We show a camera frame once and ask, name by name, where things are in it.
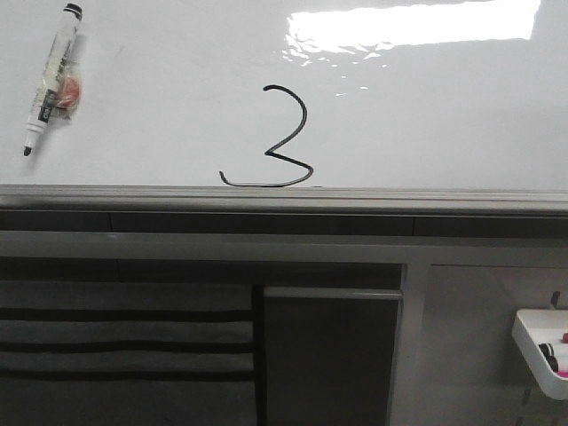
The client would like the white whiteboard marker black tip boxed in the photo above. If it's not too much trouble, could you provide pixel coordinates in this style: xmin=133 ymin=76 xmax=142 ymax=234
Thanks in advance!
xmin=23 ymin=3 xmax=83 ymax=157

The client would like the dark grey cabinet panel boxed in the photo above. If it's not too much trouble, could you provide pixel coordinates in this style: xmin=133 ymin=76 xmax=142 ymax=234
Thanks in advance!
xmin=264 ymin=287 xmax=402 ymax=425

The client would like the grey striped fabric panel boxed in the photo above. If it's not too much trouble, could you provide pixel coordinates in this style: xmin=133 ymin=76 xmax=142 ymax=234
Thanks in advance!
xmin=1 ymin=281 xmax=263 ymax=425

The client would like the white plastic tray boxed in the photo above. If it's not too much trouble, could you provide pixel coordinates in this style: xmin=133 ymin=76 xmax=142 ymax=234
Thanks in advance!
xmin=512 ymin=309 xmax=567 ymax=400

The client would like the black marker in tray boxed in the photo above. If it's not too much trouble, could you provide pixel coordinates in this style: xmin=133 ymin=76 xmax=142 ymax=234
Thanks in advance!
xmin=538 ymin=343 xmax=558 ymax=373

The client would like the pink marker in tray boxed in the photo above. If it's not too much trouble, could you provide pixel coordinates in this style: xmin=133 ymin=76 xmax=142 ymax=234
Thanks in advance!
xmin=556 ymin=332 xmax=568 ymax=377

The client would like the white whiteboard with aluminium frame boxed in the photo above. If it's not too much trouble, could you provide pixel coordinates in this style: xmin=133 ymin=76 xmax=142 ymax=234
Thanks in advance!
xmin=1 ymin=1 xmax=567 ymax=216

